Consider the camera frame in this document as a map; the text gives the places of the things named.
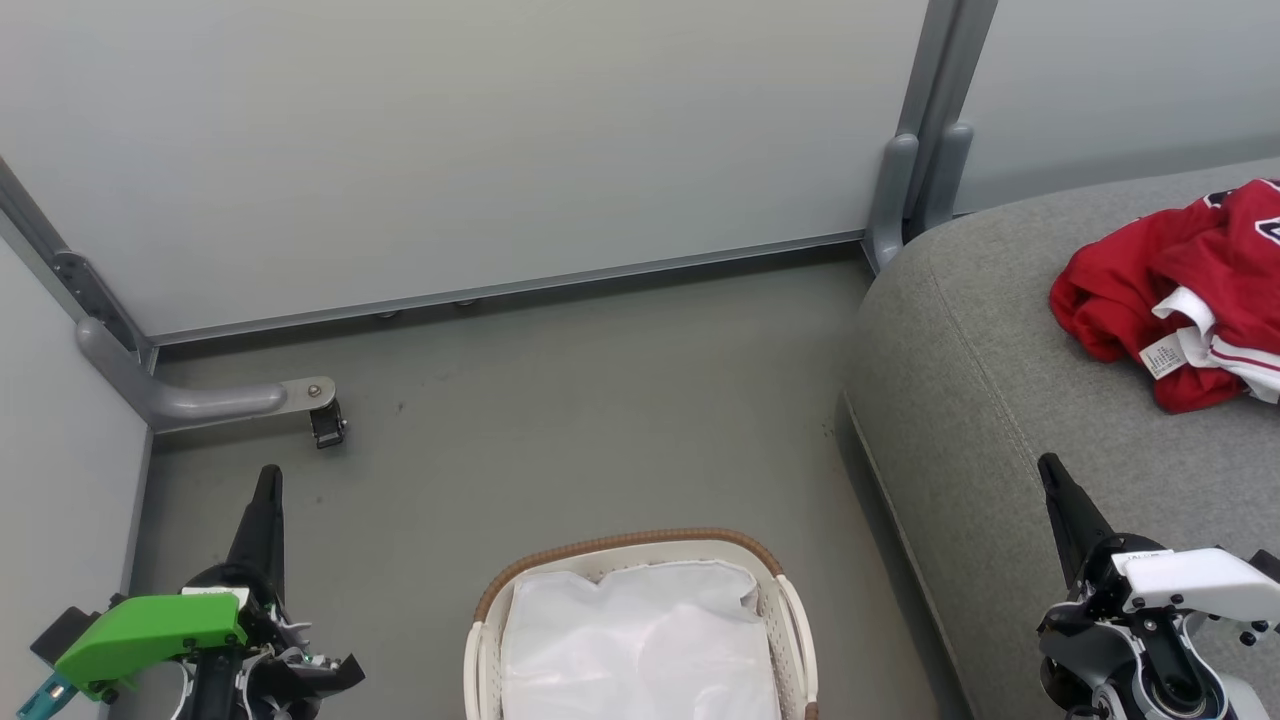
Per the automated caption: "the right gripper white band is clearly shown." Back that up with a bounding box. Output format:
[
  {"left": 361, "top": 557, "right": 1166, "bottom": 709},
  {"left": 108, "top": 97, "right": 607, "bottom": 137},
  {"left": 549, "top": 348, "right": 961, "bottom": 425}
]
[{"left": 1037, "top": 452, "right": 1280, "bottom": 633}]

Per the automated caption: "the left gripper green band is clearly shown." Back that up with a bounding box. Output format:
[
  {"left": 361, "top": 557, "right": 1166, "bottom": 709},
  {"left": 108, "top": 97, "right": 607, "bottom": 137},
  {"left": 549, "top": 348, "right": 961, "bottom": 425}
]
[{"left": 55, "top": 463, "right": 366, "bottom": 706}]

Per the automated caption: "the red jersey with white trim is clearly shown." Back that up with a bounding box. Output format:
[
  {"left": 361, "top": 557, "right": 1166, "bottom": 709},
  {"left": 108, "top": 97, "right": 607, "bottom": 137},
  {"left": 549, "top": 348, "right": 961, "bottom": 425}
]
[{"left": 1050, "top": 178, "right": 1280, "bottom": 415}]

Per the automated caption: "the white laundry basket brown rim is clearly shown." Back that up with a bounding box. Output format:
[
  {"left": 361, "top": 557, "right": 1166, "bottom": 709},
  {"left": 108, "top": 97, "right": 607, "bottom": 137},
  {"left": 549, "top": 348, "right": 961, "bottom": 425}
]
[{"left": 463, "top": 527, "right": 821, "bottom": 720}]

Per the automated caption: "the white cloth basket liner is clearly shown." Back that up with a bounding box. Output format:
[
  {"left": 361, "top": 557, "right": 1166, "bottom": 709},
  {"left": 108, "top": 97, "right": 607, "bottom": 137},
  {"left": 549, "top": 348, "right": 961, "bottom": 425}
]
[{"left": 500, "top": 558, "right": 784, "bottom": 720}]

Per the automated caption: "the small black caster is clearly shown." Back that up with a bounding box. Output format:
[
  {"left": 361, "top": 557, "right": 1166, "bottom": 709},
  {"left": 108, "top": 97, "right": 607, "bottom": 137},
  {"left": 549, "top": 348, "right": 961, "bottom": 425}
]
[{"left": 309, "top": 400, "right": 349, "bottom": 450}]

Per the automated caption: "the grey fabric sofa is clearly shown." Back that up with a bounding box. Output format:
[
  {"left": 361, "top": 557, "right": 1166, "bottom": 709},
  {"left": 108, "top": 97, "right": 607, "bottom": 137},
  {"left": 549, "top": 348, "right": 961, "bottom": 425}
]
[{"left": 835, "top": 158, "right": 1280, "bottom": 720}]

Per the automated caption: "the grey curved support foot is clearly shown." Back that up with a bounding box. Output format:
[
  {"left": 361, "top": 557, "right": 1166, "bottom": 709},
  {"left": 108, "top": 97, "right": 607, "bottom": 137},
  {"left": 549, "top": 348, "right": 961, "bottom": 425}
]
[{"left": 75, "top": 317, "right": 339, "bottom": 434}]

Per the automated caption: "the black metal hinge plate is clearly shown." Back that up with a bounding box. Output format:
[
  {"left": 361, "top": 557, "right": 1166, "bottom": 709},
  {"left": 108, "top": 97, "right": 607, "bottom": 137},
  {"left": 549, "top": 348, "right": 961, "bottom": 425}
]
[{"left": 52, "top": 250, "right": 133, "bottom": 348}]

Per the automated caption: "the black cable with teal plug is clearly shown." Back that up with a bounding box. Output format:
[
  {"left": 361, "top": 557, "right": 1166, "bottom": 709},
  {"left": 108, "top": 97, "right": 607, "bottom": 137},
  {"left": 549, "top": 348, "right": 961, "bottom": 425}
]
[{"left": 15, "top": 672, "right": 79, "bottom": 720}]

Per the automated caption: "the grey metal panel rail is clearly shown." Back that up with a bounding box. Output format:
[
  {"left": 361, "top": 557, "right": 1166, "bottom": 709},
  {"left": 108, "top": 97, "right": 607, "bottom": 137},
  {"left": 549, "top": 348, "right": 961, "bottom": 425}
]
[{"left": 148, "top": 230, "right": 868, "bottom": 347}]

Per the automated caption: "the grey metal partition post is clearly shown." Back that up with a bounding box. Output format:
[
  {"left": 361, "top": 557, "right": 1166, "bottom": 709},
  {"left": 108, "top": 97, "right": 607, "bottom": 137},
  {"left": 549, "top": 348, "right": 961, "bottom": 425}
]
[
  {"left": 903, "top": 0, "right": 1001, "bottom": 243},
  {"left": 0, "top": 155, "right": 158, "bottom": 369}
]

